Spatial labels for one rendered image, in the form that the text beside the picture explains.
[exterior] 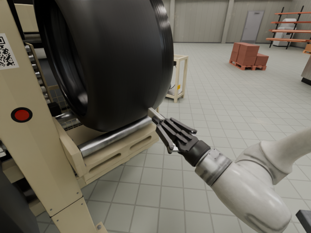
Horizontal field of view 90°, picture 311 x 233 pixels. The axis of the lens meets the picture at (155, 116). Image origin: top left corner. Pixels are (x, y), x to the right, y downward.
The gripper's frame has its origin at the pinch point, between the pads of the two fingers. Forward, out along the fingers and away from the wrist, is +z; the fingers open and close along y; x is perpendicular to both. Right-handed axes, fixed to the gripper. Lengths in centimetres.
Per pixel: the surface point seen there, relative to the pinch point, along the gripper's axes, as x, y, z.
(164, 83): -10.5, -3.9, 2.5
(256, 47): 66, -546, 117
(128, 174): 112, -20, 31
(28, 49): -2, 21, 62
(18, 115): -1.1, 33.6, 19.0
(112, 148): 16.1, 12.6, 6.8
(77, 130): 30.1, 15.5, 35.3
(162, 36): -23.4, -2.9, 6.5
